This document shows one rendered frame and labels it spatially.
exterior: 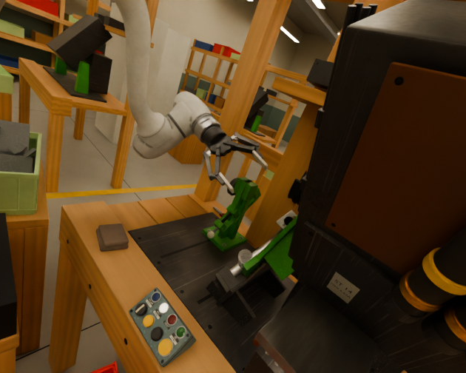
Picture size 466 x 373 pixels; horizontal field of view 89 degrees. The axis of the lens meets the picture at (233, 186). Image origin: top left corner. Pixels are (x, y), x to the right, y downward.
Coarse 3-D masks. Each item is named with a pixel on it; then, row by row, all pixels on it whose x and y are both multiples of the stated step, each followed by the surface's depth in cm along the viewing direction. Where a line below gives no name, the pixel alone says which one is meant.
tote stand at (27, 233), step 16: (16, 224) 84; (32, 224) 87; (48, 224) 90; (16, 240) 86; (32, 240) 89; (16, 256) 89; (32, 256) 92; (16, 272) 92; (32, 272) 96; (16, 288) 95; (32, 288) 99; (32, 304) 103; (32, 320) 107; (32, 336) 112; (16, 352) 112
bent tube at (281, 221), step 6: (288, 216) 64; (294, 216) 64; (276, 222) 64; (282, 222) 63; (288, 222) 68; (282, 228) 62; (276, 234) 73; (270, 240) 74; (264, 246) 73; (252, 252) 73; (258, 252) 72; (234, 270) 70; (240, 270) 70; (234, 276) 70
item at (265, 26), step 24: (264, 0) 94; (288, 0) 95; (360, 0) 73; (384, 0) 70; (264, 24) 95; (264, 48) 99; (336, 48) 79; (240, 72) 104; (240, 96) 105; (240, 120) 111; (312, 120) 85; (288, 144) 92; (312, 144) 86; (288, 168) 93; (216, 192) 128; (264, 216) 101; (264, 240) 102
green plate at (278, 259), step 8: (288, 224) 53; (280, 232) 55; (288, 232) 55; (272, 240) 56; (280, 240) 56; (288, 240) 55; (264, 248) 58; (272, 248) 58; (280, 248) 56; (288, 248) 55; (256, 256) 60; (264, 256) 59; (272, 256) 58; (280, 256) 56; (272, 264) 58; (280, 264) 57; (288, 264) 55; (280, 272) 57; (288, 272) 55
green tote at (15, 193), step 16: (32, 144) 110; (0, 176) 77; (16, 176) 79; (32, 176) 81; (0, 192) 79; (16, 192) 82; (32, 192) 84; (0, 208) 82; (16, 208) 84; (32, 208) 87
